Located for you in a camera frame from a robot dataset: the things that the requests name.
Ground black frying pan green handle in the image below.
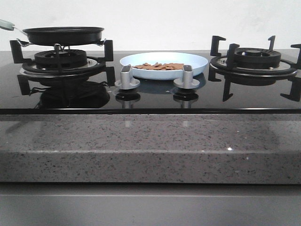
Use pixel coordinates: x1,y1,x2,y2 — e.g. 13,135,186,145
10,26,104,47

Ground black gas burner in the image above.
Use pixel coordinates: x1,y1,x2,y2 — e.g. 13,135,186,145
10,39,113,78
209,35,301,78

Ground grey cabinet front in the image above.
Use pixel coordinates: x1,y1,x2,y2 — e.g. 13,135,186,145
0,183,301,226

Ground silver right stove knob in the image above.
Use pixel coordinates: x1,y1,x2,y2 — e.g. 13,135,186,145
115,65,140,90

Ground light blue plate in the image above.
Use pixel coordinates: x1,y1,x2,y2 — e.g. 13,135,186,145
120,52,208,81

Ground brown meat slices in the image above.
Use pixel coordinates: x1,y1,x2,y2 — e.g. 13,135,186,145
134,62,184,71

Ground left black gas burner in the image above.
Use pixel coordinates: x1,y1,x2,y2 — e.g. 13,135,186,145
10,39,113,78

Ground black glass gas cooktop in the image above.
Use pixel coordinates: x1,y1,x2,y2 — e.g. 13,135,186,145
0,51,301,114

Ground silver stove knob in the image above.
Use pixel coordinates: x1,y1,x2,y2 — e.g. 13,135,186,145
173,65,200,89
115,65,140,90

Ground right black gas burner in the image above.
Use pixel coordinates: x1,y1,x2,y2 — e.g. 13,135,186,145
209,35,301,78

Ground silver left stove knob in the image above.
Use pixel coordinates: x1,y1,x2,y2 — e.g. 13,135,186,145
173,65,200,89

